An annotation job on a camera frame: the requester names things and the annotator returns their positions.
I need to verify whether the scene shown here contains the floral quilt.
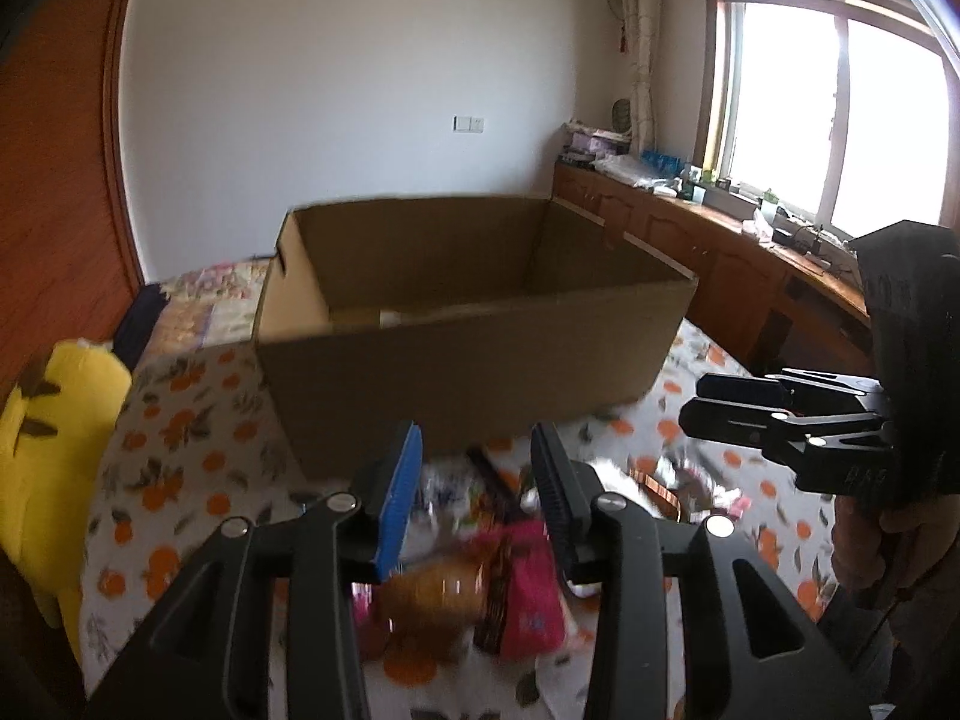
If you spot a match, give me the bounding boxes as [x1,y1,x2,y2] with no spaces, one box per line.
[146,259,275,350]

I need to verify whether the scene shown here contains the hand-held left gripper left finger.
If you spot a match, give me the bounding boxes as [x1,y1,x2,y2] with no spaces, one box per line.
[90,421,425,720]

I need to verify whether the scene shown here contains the dark brown snack packet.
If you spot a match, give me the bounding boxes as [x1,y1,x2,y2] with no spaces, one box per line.
[472,532,520,653]

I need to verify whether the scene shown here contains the yellow plush toy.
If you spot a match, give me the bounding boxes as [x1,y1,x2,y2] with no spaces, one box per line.
[0,337,134,653]

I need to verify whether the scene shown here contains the brown bun packet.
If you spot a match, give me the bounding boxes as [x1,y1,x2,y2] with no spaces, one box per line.
[379,559,490,632]

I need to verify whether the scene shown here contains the person's right forearm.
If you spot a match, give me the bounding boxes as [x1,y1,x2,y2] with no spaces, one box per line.
[821,592,960,720]

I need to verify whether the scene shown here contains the clear plastic bags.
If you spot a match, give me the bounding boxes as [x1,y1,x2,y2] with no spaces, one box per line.
[592,154,680,192]

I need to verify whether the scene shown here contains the dark blue blanket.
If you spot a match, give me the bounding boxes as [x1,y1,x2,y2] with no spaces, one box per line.
[112,283,175,376]

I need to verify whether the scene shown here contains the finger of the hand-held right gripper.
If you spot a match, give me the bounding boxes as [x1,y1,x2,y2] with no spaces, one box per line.
[678,396,898,494]
[696,369,887,412]

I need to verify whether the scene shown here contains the stack of boxes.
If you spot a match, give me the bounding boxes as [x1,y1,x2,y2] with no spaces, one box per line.
[562,120,635,166]

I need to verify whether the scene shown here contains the person's right hand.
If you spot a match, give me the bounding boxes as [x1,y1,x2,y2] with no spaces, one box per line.
[831,495,960,608]

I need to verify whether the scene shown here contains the long wooden cabinet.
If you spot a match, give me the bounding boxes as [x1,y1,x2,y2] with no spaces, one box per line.
[551,161,878,377]

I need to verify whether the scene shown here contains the pile of mixed snack packets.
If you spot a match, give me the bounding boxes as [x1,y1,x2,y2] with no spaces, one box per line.
[420,444,752,541]

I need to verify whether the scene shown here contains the copper foil snack packet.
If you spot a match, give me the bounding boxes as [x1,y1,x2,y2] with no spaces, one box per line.
[628,468,680,523]

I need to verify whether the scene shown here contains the row of small bottles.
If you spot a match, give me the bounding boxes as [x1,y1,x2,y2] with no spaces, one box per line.
[641,148,734,196]

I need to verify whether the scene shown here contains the wooden framed window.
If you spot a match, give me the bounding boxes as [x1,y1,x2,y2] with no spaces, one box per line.
[694,0,960,235]

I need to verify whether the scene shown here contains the orange fruit print sheet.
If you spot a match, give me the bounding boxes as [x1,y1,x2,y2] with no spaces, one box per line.
[75,315,852,720]

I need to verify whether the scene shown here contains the patterned beige curtain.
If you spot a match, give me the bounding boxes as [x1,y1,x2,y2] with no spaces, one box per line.
[628,0,667,158]

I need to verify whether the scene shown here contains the brown cardboard box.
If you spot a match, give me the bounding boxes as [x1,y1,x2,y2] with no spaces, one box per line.
[253,195,700,481]

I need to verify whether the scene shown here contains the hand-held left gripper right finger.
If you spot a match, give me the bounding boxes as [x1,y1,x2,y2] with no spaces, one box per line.
[529,422,863,720]

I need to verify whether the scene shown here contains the pink snack packet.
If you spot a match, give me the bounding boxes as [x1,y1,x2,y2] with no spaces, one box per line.
[495,519,569,661]

